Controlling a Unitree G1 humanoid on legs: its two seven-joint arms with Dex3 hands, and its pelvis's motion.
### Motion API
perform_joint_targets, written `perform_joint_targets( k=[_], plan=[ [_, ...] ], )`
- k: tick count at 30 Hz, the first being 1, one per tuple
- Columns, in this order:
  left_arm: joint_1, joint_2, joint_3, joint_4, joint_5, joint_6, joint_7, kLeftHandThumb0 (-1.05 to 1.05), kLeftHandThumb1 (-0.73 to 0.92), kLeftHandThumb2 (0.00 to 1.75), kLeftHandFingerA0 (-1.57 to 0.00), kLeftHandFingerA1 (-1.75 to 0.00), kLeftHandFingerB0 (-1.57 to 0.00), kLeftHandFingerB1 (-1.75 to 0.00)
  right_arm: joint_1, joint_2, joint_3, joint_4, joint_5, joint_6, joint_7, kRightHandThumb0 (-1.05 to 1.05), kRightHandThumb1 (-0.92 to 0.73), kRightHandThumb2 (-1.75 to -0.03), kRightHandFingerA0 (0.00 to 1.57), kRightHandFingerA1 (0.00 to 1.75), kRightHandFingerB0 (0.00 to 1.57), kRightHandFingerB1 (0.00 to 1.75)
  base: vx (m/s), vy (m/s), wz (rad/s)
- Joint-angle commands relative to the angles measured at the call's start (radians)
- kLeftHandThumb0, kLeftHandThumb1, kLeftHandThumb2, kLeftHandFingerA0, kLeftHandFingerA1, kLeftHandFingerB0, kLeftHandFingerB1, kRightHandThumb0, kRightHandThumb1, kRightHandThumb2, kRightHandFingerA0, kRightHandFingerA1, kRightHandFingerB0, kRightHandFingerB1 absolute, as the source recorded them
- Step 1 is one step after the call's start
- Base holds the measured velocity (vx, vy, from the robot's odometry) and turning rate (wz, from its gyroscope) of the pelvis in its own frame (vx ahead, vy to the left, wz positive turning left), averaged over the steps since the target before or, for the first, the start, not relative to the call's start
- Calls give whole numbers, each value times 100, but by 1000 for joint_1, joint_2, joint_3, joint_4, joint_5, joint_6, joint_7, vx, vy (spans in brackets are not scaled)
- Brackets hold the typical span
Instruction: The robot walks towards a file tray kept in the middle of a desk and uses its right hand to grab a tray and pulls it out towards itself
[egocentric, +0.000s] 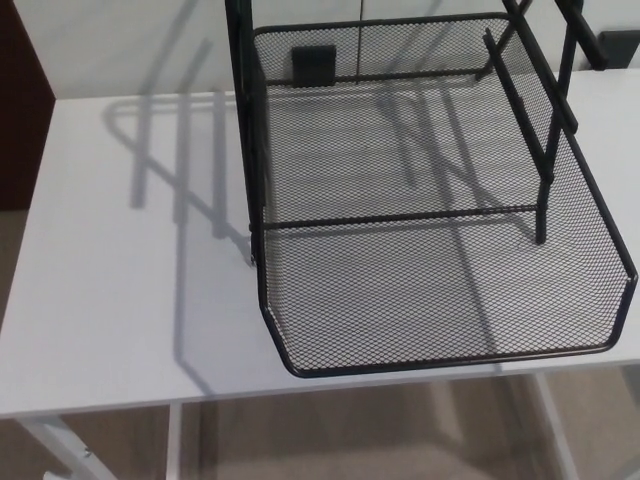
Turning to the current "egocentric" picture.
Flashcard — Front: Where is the dark brown wooden cabinet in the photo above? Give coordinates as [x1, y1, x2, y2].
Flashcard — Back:
[0, 0, 58, 212]

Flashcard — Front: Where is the black mesh file tray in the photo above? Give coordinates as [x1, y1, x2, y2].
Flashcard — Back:
[251, 12, 640, 379]

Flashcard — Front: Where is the black metal file rack frame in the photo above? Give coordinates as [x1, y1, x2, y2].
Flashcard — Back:
[224, 0, 609, 267]

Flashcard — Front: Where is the dark grey box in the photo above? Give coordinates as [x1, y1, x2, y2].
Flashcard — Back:
[599, 30, 640, 70]

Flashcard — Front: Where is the black square wall socket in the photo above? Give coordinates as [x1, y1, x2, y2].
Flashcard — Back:
[291, 45, 336, 87]

